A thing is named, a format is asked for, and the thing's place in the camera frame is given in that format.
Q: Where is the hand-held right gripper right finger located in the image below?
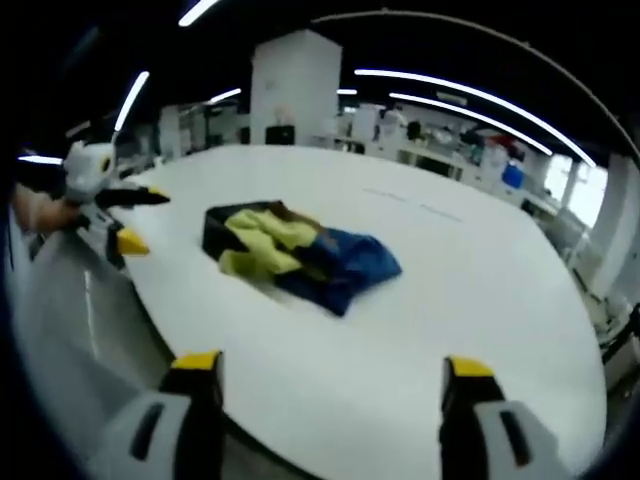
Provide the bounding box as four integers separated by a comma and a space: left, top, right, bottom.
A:
438, 355, 572, 480

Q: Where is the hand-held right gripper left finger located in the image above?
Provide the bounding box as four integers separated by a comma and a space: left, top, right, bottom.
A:
85, 349, 225, 480

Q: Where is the yellow and blue garment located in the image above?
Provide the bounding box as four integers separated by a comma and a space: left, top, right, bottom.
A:
218, 207, 404, 318

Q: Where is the person's left hand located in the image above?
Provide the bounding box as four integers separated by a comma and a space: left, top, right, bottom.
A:
13, 182, 89, 234

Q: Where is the black box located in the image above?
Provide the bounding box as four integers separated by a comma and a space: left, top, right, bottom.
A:
264, 124, 297, 147

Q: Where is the white table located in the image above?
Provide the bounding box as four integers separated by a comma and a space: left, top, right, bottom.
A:
107, 143, 609, 480

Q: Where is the white square pillar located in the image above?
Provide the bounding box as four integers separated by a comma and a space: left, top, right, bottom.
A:
248, 28, 345, 147

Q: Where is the blue container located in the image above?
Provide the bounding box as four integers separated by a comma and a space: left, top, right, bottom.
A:
501, 162, 524, 190

